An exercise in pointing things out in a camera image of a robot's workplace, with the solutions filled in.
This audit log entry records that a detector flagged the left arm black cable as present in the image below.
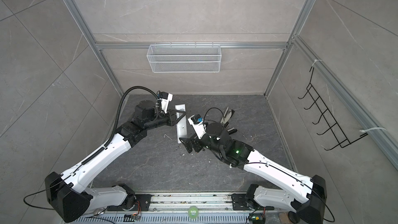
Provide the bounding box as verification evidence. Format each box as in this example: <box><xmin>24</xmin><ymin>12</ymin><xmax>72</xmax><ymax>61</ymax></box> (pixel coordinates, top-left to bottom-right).
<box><xmin>104</xmin><ymin>86</ymin><xmax>160</xmax><ymax>147</ymax></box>

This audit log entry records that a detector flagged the green circuit board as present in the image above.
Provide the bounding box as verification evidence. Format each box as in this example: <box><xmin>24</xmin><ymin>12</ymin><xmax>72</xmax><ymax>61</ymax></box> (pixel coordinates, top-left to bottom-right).
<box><xmin>246</xmin><ymin>214</ymin><xmax>266</xmax><ymax>224</ymax></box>

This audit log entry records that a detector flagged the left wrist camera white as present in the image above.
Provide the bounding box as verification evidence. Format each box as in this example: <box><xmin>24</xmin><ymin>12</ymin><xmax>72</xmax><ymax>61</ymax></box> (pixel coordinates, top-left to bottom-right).
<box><xmin>158</xmin><ymin>92</ymin><xmax>173</xmax><ymax>114</ymax></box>

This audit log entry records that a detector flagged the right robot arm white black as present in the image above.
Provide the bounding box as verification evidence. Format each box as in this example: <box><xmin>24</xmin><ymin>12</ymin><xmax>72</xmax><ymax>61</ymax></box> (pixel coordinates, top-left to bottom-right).
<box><xmin>180</xmin><ymin>122</ymin><xmax>327</xmax><ymax>224</ymax></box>

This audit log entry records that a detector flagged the black wire hook rack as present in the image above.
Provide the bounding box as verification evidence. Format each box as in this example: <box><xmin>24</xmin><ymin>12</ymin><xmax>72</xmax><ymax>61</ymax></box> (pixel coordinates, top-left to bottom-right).
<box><xmin>298</xmin><ymin>67</ymin><xmax>368</xmax><ymax>151</ymax></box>

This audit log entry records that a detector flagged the white remote control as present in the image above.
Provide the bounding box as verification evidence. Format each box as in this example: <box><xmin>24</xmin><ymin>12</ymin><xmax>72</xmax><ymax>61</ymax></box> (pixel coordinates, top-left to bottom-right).
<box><xmin>175</xmin><ymin>104</ymin><xmax>188</xmax><ymax>144</ymax></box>

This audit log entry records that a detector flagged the aluminium mounting rail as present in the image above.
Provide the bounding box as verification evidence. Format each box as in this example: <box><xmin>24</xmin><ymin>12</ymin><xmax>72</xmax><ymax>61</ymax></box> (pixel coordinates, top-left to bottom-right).
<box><xmin>101</xmin><ymin>192</ymin><xmax>288</xmax><ymax>211</ymax></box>

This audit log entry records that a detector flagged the green round sticker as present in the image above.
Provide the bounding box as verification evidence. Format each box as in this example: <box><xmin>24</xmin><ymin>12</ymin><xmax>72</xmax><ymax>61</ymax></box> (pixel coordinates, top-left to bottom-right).
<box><xmin>188</xmin><ymin>206</ymin><xmax>199</xmax><ymax>219</ymax></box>

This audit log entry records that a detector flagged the black stapler base piece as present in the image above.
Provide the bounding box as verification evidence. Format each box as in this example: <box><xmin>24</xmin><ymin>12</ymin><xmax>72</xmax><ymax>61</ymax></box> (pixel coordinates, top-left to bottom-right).
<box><xmin>227</xmin><ymin>128</ymin><xmax>238</xmax><ymax>135</ymax></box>

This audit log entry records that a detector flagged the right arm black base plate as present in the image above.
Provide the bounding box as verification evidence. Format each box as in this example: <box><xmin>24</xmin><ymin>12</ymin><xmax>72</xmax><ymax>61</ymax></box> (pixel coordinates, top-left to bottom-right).
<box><xmin>231</xmin><ymin>194</ymin><xmax>275</xmax><ymax>211</ymax></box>

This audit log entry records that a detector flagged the white wire mesh basket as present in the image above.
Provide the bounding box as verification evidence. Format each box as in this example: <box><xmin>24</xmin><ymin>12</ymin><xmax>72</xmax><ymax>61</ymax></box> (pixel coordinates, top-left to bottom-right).
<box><xmin>147</xmin><ymin>44</ymin><xmax>222</xmax><ymax>73</ymax></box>

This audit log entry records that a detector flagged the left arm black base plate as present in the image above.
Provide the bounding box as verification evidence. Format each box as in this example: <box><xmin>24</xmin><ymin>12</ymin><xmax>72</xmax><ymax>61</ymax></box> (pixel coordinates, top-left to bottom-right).
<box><xmin>118</xmin><ymin>194</ymin><xmax>152</xmax><ymax>211</ymax></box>

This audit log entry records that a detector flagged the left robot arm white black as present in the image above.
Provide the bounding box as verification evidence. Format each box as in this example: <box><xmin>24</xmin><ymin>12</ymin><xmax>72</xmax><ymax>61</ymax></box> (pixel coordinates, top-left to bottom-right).
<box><xmin>45</xmin><ymin>101</ymin><xmax>186</xmax><ymax>223</ymax></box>

